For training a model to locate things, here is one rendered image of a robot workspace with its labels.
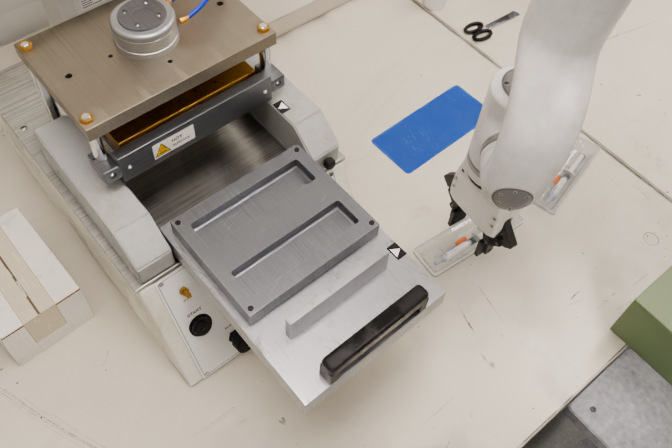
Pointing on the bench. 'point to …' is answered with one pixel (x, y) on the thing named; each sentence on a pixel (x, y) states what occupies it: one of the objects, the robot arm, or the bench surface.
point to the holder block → (274, 232)
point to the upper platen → (178, 105)
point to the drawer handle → (373, 332)
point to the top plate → (144, 48)
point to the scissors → (487, 26)
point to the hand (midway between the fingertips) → (471, 230)
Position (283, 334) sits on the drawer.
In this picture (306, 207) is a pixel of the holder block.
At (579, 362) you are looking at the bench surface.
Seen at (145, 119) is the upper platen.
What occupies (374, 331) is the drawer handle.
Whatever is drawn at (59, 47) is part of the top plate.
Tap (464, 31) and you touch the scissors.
